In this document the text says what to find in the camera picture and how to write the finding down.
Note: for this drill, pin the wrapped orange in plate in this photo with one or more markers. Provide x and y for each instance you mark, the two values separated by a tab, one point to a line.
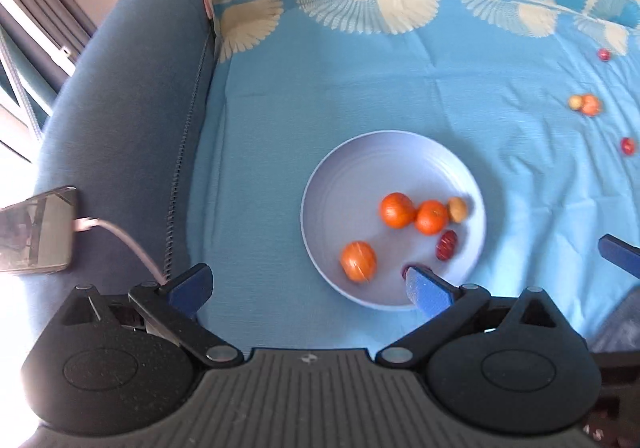
359	262

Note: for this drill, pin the black smartphone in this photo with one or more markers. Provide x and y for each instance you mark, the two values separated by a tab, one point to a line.
37	235

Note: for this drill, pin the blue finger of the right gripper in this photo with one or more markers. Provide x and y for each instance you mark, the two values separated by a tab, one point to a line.
621	254

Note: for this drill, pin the light blue round plate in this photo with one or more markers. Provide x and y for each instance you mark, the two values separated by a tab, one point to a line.
341	205

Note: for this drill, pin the bare orange in plate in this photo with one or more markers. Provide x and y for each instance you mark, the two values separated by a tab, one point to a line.
397	210

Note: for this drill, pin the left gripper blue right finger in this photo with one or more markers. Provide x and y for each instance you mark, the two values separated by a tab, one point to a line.
432	295

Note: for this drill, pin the blue fan-patterned cloth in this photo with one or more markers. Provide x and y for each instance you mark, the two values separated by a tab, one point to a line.
488	79

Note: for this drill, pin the bare orange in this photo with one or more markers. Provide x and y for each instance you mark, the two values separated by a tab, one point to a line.
397	210
431	217

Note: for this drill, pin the red fruit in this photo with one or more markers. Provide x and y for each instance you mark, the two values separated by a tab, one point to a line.
604	55
628	146

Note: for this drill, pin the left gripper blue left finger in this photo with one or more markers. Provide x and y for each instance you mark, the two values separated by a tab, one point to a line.
191	290

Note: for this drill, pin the tan round longan fruit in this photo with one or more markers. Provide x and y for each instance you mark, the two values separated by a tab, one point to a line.
457	209

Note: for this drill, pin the small tan longan fruit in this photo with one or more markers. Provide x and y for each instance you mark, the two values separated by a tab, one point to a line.
575	102

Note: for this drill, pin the window curtain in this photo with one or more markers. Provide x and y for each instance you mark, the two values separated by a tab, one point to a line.
41	41

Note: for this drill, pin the dark red jujube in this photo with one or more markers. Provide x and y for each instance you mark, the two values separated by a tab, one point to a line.
419	268
447	245

